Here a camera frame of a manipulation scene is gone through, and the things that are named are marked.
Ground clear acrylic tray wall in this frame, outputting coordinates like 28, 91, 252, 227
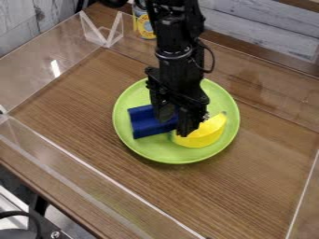
0, 114, 204, 239

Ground clear acrylic corner bracket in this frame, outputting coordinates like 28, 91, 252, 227
78, 11, 124, 49

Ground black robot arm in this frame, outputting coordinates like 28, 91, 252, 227
145, 0, 214, 137

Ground black cable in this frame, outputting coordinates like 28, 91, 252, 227
0, 210, 45, 239

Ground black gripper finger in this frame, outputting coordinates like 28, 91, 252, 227
177, 105, 206, 137
149, 87, 177, 122

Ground yellow toy banana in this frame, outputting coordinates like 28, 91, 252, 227
170, 112, 228, 148

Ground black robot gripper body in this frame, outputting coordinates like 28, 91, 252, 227
144, 52, 209, 108

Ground green round plate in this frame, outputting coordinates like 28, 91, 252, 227
112, 78, 240, 164

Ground black metal table bracket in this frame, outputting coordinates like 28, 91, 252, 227
28, 195, 72, 239

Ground blue foam block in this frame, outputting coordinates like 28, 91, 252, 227
126, 105, 178, 139

